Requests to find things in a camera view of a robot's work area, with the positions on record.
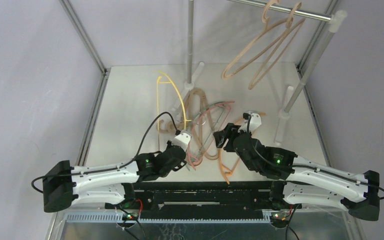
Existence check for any metal clothes rack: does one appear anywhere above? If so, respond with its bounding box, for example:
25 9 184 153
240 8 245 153
170 0 349 145

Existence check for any aluminium frame left post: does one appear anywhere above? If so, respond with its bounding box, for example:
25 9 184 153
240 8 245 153
59 0 107 75

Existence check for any pink wire hanger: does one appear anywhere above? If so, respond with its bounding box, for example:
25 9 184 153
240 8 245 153
186 100 236 172

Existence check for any green wire hanger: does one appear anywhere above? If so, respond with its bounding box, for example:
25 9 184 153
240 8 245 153
182 101 233 172

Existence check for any aluminium frame right post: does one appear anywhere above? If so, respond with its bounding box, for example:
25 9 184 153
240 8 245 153
296 0 342 73

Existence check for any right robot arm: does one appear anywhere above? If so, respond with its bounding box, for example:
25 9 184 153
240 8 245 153
213 123 381 222

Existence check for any left black cable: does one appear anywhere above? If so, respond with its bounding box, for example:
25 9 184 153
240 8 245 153
30 111 182 194

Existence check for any yellow wire hanger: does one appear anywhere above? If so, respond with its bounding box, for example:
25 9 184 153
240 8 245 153
156 70 193 150

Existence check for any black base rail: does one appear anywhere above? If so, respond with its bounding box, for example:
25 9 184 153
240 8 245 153
105 180 302 220

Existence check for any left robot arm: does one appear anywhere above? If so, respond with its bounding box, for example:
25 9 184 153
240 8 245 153
42 140 189 213

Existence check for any aluminium frame post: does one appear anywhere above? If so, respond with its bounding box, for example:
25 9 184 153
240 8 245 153
59 0 107 75
296 0 342 73

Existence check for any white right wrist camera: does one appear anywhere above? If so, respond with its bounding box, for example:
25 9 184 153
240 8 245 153
244 111 262 133

